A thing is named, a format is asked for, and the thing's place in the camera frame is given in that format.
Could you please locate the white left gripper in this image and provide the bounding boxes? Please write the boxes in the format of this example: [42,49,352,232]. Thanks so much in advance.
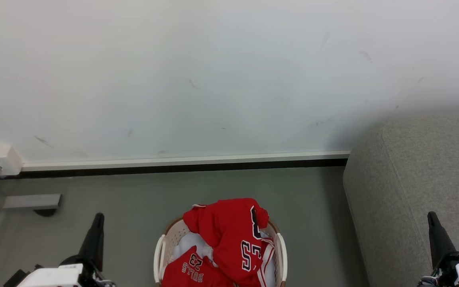
[16,212,115,287]

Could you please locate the red Bulls 23 jersey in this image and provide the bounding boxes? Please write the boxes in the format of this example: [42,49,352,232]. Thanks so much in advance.
[161,246,236,287]

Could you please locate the red jersey large number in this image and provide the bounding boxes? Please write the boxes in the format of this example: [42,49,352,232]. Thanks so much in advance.
[183,198,275,287]

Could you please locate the grey fabric sofa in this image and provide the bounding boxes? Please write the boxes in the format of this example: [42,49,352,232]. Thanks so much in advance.
[343,112,459,287]

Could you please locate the grey metal floor bar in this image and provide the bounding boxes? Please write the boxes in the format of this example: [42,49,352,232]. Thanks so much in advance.
[2,194,62,211]

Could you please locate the white and black baseboard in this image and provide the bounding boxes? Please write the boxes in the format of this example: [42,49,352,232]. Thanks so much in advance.
[0,150,351,180]

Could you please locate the white brown-rimmed laundry basket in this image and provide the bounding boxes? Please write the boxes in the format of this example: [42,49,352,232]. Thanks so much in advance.
[153,216,288,287]

